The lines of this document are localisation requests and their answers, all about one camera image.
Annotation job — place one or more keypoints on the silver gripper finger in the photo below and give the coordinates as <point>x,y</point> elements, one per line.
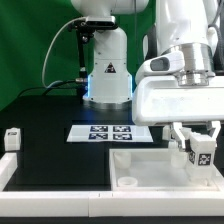
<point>180,134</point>
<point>213,128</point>

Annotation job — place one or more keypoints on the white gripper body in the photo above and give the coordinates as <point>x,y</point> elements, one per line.
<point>160,100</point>

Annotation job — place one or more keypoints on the white square tabletop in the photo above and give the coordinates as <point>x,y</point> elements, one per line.
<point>151,170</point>

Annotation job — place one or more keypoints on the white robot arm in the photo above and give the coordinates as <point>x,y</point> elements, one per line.
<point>189,26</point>

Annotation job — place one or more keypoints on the white U-shaped fence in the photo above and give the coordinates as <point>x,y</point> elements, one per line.
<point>103,204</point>

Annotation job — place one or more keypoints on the white marker sheet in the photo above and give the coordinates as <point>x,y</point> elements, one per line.
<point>109,133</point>

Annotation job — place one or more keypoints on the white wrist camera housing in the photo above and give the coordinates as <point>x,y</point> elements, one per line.
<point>163,65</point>

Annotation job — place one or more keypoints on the black camera on stand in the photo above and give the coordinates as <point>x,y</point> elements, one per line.
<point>85,28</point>

